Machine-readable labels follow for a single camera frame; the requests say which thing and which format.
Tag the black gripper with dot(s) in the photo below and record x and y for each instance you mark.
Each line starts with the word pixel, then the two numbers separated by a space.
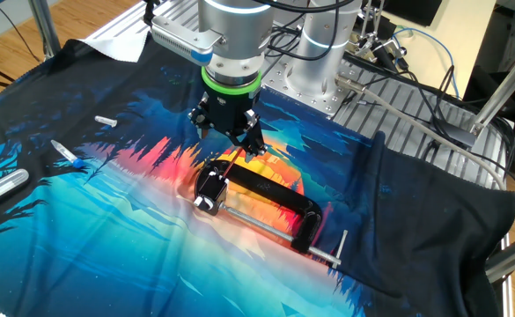
pixel 230 110

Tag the black white pencil sharpener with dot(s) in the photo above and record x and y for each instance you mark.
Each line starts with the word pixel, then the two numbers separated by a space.
pixel 212 189

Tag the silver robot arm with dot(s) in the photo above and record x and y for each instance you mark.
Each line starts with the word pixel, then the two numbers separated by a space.
pixel 235 26

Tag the red pencil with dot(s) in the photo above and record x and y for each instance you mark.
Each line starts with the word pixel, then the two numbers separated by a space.
pixel 233 163

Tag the black C-clamp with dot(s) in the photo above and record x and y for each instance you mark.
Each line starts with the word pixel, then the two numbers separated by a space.
pixel 279 190

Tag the small clear tube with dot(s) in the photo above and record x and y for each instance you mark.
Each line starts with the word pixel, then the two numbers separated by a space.
pixel 106 121

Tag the small clear blue marker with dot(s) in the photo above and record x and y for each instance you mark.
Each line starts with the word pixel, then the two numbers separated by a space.
pixel 65 153

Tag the metal clamp fixture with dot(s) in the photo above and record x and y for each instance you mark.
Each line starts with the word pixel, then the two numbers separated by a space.
pixel 373 48

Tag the printed sunset forest cloth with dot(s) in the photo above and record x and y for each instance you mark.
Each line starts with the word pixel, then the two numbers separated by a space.
pixel 107 246

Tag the black monitor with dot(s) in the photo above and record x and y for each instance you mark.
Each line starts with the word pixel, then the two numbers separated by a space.
pixel 411 11

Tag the grey power adapter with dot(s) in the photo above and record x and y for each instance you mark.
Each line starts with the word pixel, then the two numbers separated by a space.
pixel 457 134

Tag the large clear tube blue cap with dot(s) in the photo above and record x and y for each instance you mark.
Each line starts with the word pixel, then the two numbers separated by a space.
pixel 4 186

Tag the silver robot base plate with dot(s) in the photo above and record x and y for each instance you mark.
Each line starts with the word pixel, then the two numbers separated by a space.
pixel 283 83

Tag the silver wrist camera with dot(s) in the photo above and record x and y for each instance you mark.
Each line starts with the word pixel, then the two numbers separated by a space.
pixel 182 42

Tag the aluminium frame post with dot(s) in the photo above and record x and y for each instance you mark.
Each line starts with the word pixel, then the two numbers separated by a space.
pixel 512 255
pixel 43 26
pixel 503 83

